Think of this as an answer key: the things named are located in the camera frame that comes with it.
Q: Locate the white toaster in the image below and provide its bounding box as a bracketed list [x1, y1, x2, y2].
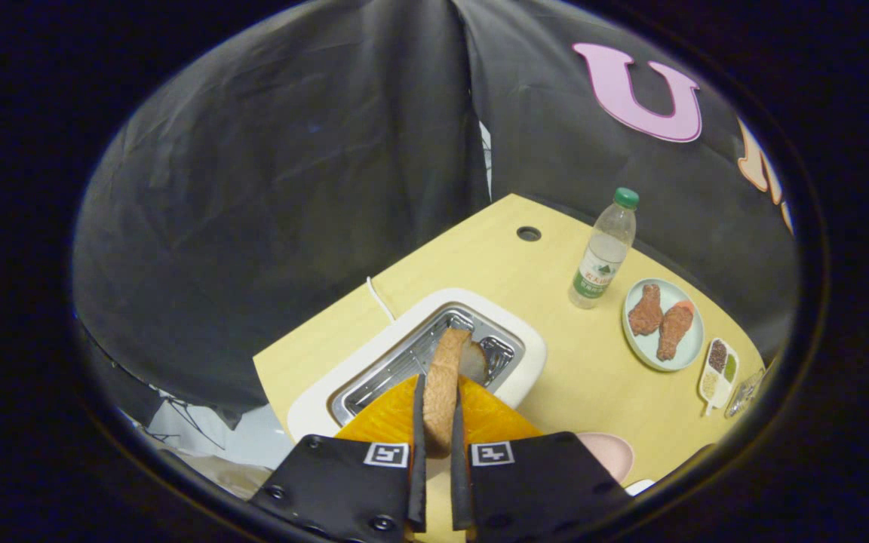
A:
[287, 287, 548, 442]

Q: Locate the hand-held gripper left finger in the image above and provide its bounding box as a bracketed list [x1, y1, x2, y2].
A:
[247, 373, 428, 543]

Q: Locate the pink plate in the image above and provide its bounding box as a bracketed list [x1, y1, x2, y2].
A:
[576, 431, 635, 483]

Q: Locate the clear glass container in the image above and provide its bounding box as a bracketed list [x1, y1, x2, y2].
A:
[724, 368, 766, 419]

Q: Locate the clear bottle green cap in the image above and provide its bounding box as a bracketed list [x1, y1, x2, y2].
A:
[568, 187, 640, 310]

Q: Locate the brown toy meat piece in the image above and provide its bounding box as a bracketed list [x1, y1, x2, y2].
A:
[628, 283, 664, 337]

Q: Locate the light blue plate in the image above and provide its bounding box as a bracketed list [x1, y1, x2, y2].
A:
[622, 278, 705, 373]

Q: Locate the black backdrop cloth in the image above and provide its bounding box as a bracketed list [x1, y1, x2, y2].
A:
[72, 0, 801, 423]

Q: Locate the white toaster cable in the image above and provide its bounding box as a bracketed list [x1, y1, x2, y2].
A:
[365, 277, 398, 325]

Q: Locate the white divided seasoning dish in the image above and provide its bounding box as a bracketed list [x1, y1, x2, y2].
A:
[698, 337, 740, 417]

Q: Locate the brown meat piece orange tip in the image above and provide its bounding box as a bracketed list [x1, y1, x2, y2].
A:
[656, 300, 696, 362]

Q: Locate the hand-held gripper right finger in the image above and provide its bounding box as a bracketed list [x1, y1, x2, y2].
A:
[450, 375, 635, 543]

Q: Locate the brown bread slice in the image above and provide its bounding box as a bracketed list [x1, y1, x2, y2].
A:
[423, 327, 490, 459]

